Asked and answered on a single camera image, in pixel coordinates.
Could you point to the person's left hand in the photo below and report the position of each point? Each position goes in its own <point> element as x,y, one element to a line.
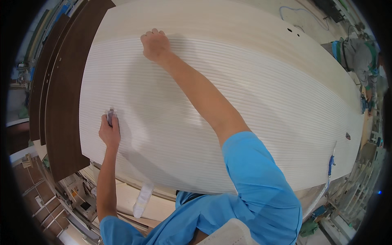
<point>109,134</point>

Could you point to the person's right hand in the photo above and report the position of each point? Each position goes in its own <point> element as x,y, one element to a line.
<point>155,46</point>

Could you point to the small grey sanding block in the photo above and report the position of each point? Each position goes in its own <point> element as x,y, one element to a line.
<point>110,116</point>

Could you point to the dark brown wooden board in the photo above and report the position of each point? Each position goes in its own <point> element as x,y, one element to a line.
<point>72,92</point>
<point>49,82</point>
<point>38,92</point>

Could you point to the beige wooden board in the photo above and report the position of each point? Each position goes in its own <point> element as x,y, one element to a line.
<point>214,18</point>

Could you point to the beige workshop machine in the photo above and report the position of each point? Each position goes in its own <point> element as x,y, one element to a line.
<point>78,196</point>

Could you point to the white plastic bottle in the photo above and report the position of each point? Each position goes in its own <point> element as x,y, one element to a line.
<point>143,199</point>

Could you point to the white ribbed panel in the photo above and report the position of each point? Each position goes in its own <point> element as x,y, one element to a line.
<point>214,116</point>

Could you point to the person's body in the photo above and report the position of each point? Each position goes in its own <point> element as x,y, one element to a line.
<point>226,202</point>

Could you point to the blue air blow gun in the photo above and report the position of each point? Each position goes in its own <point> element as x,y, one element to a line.
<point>331,163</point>

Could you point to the small dark chip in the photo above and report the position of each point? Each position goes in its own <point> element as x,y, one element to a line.
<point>348,136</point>

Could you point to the blue power sander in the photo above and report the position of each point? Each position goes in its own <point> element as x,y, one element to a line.
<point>366,106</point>

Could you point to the green cloth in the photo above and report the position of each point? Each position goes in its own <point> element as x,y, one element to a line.
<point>308,228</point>

